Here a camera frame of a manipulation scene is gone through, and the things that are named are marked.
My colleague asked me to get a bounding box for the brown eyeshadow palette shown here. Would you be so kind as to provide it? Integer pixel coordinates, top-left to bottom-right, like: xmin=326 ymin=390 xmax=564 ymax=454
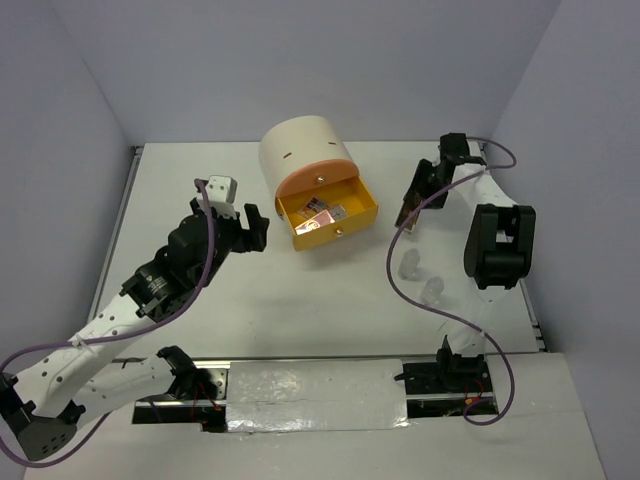
xmin=394 ymin=191 xmax=422 ymax=234

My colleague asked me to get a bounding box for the yellow drawer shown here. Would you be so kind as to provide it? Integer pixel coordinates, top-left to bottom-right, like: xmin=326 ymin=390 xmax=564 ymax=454
xmin=275 ymin=176 xmax=378 ymax=252

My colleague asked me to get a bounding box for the colourful glitter eyeshadow palette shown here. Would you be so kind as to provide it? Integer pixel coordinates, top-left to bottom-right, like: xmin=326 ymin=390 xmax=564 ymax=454
xmin=298 ymin=197 xmax=329 ymax=219

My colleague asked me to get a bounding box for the pink blush palette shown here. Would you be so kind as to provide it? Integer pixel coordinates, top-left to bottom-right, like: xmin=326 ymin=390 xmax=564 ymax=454
xmin=295 ymin=210 xmax=335 ymax=235

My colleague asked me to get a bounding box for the orange top drawer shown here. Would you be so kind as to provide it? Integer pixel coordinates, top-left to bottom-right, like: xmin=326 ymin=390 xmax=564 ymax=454
xmin=275 ymin=159 xmax=359 ymax=198

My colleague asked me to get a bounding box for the clear grey eyeshadow palette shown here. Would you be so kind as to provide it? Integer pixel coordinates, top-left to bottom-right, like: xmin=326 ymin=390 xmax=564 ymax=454
xmin=328 ymin=205 xmax=348 ymax=221

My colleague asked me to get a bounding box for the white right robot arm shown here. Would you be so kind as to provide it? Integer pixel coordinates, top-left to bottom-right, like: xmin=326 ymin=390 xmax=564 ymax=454
xmin=395 ymin=133 xmax=536 ymax=391

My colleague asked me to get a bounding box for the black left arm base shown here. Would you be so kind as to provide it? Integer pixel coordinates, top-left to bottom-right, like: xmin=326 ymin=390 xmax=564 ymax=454
xmin=132 ymin=346 xmax=229 ymax=433

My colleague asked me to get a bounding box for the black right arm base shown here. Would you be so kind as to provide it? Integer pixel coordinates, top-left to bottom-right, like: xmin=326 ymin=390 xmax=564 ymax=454
xmin=394 ymin=348 xmax=492 ymax=400

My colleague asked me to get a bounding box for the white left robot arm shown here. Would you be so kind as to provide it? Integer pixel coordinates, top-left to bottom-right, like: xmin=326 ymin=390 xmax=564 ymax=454
xmin=1 ymin=200 xmax=270 ymax=462

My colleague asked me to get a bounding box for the cream round drawer organizer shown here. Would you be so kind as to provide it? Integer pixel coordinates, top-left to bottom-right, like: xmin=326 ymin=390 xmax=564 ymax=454
xmin=258 ymin=115 xmax=356 ymax=198

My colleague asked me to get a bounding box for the silver foil tape panel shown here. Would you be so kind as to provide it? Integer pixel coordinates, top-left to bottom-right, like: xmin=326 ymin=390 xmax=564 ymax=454
xmin=226 ymin=359 xmax=408 ymax=433

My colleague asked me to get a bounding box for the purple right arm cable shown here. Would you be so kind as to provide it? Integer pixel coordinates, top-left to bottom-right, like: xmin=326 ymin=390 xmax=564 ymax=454
xmin=385 ymin=138 xmax=517 ymax=426

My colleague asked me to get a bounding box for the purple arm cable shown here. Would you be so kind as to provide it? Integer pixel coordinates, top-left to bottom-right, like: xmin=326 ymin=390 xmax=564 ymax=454
xmin=0 ymin=178 xmax=219 ymax=469
xmin=385 ymin=138 xmax=517 ymax=426

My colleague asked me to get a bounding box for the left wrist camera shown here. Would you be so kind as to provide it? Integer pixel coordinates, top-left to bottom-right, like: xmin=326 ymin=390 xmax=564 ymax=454
xmin=198 ymin=175 xmax=238 ymax=220

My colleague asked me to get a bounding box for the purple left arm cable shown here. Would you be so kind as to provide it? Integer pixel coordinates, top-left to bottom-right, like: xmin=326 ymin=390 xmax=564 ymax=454
xmin=0 ymin=178 xmax=219 ymax=469

